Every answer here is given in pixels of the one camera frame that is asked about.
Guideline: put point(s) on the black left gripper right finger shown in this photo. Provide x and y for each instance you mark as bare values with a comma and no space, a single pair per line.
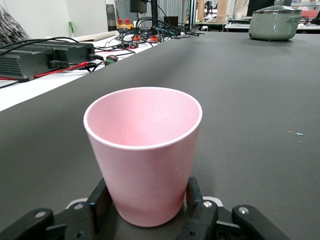
200,220

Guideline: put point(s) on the green stick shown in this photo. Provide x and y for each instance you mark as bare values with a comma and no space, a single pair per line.
71,28

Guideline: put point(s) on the black power supply box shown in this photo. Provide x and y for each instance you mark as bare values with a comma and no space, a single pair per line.
37,57

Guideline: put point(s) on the yellow red emergency stop box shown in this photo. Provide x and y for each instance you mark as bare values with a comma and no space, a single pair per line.
125,27

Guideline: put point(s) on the wooden post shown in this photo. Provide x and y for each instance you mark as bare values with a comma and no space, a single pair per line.
221,11

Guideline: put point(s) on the small blue scrap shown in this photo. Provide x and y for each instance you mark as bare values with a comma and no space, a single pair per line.
299,134

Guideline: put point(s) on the white mug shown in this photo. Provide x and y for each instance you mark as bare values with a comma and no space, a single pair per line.
238,16

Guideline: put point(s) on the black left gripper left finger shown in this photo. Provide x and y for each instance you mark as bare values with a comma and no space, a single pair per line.
80,220

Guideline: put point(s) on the light wooden plank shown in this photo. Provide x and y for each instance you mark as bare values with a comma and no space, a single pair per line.
97,36

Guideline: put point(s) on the aluminium frame post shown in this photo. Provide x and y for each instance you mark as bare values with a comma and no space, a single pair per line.
193,15

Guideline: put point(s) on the dark grey cylinder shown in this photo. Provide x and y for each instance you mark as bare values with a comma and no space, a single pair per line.
111,17

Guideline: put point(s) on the black mounted device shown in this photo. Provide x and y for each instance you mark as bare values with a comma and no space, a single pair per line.
138,6

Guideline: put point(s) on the pink plastic cup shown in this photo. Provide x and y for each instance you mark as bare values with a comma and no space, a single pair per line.
145,170

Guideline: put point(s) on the sage green cooking pot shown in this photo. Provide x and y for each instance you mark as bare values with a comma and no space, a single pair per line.
270,27

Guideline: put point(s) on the black white patterned cloth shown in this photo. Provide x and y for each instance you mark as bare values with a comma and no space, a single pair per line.
11,30

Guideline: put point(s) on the black monitor pole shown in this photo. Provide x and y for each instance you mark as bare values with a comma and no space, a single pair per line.
154,11

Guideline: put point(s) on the green terminal connector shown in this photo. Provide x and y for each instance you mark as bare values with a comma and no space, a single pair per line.
111,60

